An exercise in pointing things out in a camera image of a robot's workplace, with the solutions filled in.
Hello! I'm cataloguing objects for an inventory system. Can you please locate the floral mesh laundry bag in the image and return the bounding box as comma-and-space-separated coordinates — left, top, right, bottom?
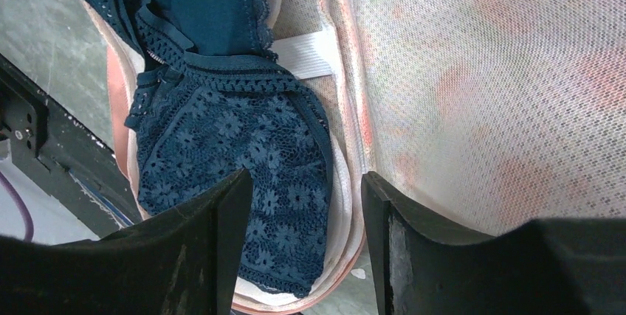
82, 0, 625, 314

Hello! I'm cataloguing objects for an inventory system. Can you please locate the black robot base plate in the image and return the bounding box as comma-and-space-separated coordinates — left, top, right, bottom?
1, 57, 141, 237

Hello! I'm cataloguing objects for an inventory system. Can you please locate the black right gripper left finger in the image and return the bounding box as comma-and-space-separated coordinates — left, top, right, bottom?
1, 170, 252, 314

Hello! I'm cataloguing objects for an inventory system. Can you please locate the dark blue lace bra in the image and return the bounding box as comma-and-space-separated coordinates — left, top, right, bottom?
84, 0, 333, 298

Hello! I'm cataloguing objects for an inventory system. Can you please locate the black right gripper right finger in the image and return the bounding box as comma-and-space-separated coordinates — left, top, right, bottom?
361, 172, 625, 314

